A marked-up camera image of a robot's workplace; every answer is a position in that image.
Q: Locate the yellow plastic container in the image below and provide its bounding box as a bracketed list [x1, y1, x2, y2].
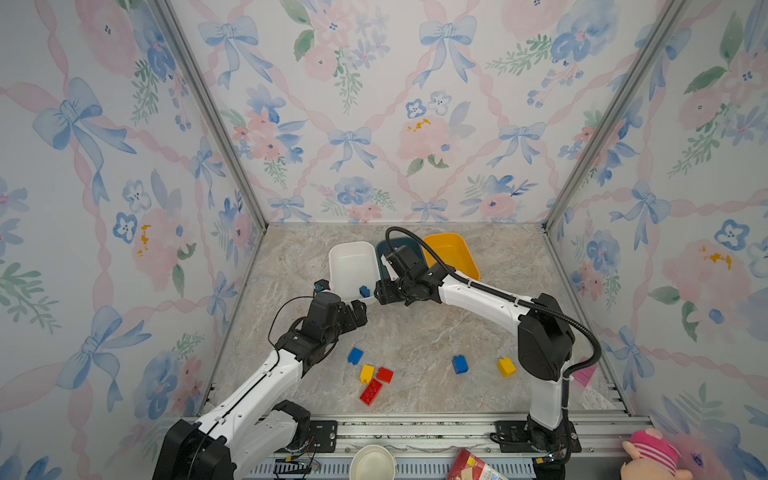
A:
[424, 232, 482, 281]

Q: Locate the dark teal plastic container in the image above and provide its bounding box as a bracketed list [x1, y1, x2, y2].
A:
[376, 236, 428, 280]

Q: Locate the white plastic container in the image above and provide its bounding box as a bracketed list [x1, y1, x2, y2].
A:
[328, 241, 381, 305]

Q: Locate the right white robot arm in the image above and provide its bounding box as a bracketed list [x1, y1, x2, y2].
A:
[374, 265, 575, 431]

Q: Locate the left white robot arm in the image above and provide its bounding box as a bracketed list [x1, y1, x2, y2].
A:
[152, 292, 367, 479]

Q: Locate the light blue lego brick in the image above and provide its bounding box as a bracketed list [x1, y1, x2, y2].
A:
[347, 347, 364, 365]

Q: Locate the yellow lego brick centre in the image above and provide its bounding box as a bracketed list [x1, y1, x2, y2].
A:
[360, 364, 375, 385]

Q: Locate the yellow lego brick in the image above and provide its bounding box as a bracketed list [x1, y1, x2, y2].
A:
[360, 364, 375, 385]
[497, 357, 517, 378]

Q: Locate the long red lego brick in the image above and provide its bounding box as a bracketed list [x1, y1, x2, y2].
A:
[359, 379, 383, 406]

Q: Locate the small red lego brick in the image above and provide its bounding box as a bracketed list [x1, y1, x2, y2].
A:
[376, 367, 394, 384]

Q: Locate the blue lego brick centre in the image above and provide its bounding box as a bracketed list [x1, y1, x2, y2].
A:
[452, 355, 469, 375]

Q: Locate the yellow lego brick lower right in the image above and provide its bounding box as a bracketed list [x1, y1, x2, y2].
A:
[497, 357, 517, 378]

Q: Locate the pink block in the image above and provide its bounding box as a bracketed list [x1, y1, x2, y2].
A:
[572, 364, 598, 388]

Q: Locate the red snack packet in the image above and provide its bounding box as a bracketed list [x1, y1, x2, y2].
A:
[446, 448, 507, 480]

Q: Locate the pink plush toy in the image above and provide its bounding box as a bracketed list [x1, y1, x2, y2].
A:
[620, 428, 693, 480]

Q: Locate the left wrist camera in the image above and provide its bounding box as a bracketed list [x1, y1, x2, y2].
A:
[302, 279, 343, 342]

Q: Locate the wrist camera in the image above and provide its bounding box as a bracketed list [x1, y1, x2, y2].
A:
[302, 279, 343, 342]
[382, 245, 427, 280]

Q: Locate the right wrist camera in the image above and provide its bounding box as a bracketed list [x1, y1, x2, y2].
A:
[382, 245, 427, 280]

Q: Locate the black corrugated cable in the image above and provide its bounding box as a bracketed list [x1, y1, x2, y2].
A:
[384, 226, 603, 379]

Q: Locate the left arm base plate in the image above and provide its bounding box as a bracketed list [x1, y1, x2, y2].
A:
[280, 420, 339, 455]

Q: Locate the aluminium front rail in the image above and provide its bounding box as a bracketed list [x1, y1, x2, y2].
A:
[300, 410, 651, 458]

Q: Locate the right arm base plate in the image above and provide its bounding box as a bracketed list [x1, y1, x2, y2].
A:
[489, 420, 582, 456]

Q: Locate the aluminium corner post left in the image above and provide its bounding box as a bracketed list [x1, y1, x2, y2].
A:
[148, 0, 268, 235]

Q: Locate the aluminium corner post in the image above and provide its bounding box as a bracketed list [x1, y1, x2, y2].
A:
[148, 0, 268, 235]
[542, 0, 689, 234]

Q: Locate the aluminium corner post right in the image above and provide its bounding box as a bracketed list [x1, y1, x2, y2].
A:
[542, 0, 689, 234]

